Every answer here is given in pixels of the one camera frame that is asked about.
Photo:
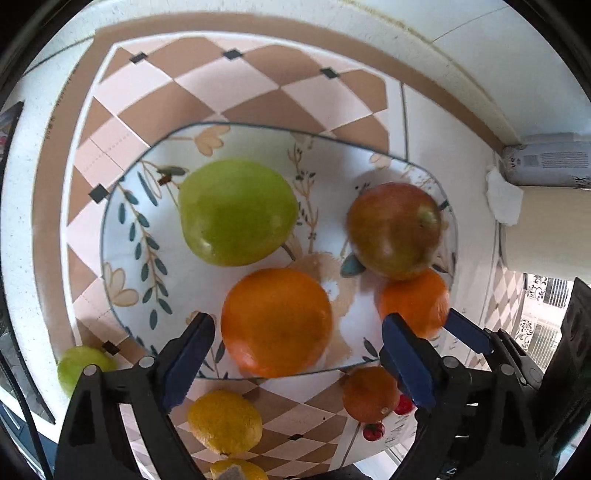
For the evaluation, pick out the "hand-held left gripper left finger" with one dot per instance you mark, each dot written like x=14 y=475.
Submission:
x=182 y=364

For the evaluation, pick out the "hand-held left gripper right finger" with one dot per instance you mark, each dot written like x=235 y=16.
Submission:
x=408 y=364

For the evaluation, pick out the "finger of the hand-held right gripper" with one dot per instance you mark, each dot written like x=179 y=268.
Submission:
x=467 y=328

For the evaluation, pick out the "small orange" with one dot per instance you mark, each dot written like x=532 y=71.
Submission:
x=369 y=394
x=415 y=297

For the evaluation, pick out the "large orange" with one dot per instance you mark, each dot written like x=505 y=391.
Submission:
x=277 y=323

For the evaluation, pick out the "floral ceramic plate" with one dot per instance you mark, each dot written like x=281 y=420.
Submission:
x=152 y=258

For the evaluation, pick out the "red cherry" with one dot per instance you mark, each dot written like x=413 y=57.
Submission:
x=374 y=431
x=405 y=406

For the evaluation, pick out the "yellow lemon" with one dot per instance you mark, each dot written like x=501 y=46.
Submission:
x=225 y=422
x=251 y=470

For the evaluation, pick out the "small green fruit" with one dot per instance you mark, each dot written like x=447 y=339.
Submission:
x=76 y=367

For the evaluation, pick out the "cream cylinder container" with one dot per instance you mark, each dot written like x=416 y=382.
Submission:
x=554 y=230

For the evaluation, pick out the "red apple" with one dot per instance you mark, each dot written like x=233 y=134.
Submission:
x=392 y=230

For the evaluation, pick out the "white tissue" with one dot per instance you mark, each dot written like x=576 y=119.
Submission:
x=504 y=198

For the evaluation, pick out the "green apple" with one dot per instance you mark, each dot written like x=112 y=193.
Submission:
x=235 y=212

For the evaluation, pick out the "grey labelled package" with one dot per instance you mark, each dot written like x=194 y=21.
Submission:
x=549 y=159

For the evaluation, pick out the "brown checkered table mat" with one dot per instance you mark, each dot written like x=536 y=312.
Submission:
x=286 y=92

